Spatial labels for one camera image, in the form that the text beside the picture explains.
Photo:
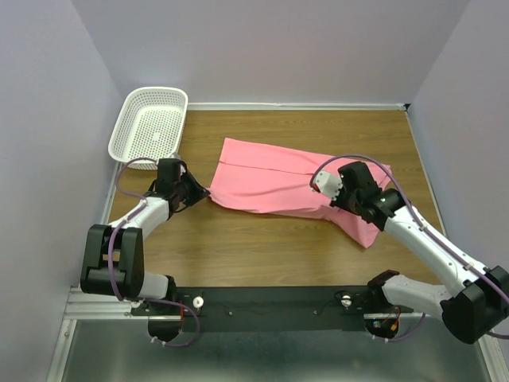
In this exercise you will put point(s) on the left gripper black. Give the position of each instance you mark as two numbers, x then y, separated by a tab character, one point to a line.
199	192

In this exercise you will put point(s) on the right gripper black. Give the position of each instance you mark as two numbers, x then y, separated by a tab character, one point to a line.
339	202

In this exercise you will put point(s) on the pink t shirt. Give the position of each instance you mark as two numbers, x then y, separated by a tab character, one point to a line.
265	179

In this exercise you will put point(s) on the white plastic laundry basket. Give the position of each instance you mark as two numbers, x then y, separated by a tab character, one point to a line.
149	127

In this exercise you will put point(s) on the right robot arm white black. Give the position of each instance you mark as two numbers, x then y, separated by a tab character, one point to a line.
472	298

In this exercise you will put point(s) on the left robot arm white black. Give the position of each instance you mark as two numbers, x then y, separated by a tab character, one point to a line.
114	262

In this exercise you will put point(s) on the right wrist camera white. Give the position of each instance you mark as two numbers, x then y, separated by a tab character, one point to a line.
327	184

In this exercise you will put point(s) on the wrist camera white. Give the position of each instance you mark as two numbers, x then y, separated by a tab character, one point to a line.
327	184
179	157

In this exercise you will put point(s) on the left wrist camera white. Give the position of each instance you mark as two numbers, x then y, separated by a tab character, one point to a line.
179	157

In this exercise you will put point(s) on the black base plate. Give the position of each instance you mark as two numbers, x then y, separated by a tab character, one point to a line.
266	309

